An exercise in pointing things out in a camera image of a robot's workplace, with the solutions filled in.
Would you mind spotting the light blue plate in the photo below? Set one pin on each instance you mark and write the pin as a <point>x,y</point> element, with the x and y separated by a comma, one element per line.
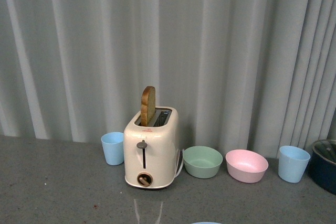
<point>206,222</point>

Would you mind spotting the toast bread slice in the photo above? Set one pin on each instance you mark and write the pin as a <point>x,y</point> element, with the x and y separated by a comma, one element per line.
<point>147,105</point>

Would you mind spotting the cream white toaster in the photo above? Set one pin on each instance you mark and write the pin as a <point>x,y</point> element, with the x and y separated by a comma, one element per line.
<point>152,153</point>

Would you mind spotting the light blue cup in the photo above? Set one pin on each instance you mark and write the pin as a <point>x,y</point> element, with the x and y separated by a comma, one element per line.
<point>292,163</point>
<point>112,144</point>

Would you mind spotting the green bowl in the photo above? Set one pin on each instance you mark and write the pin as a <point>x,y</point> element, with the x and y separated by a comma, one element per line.
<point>202,161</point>

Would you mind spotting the pink bowl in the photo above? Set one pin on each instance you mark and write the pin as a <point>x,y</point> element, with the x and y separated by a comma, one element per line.
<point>246,166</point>

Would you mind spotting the glass pot lid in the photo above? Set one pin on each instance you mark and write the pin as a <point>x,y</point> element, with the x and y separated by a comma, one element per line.
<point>326,149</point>

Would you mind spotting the dark blue pot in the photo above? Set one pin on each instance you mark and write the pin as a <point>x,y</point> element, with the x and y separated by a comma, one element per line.
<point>322,172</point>

